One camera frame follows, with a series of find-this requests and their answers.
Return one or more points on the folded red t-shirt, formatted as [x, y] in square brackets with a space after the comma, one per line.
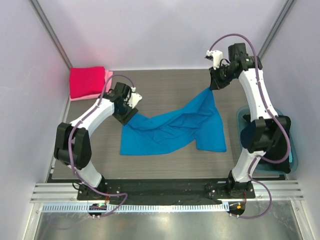
[86, 83]

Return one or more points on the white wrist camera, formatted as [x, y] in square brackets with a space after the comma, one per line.
[215, 56]
[133, 97]

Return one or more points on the aluminium front rail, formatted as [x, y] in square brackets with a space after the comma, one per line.
[65, 193]

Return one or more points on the light blue t-shirt in bin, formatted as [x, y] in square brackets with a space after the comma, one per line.
[290, 158]

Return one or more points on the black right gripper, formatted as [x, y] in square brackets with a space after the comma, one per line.
[217, 80]

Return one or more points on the black t-shirt in bin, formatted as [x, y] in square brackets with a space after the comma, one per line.
[265, 135]

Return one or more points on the aluminium frame post right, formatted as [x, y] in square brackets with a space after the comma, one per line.
[280, 19]

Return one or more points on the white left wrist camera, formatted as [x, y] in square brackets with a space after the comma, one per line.
[133, 97]

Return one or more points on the aluminium frame post left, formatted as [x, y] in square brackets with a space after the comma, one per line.
[50, 31]

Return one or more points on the white slotted cable duct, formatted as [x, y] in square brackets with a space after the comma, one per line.
[105, 208]

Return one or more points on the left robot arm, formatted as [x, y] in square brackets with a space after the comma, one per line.
[73, 140]

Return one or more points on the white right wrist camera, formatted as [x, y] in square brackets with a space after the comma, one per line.
[215, 56]

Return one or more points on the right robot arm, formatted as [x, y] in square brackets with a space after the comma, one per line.
[249, 71]

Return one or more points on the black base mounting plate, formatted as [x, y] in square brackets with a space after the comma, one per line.
[179, 192]

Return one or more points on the aluminium frame post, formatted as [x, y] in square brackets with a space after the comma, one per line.
[50, 31]
[280, 19]

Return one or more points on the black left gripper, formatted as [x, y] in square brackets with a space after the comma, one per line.
[124, 118]

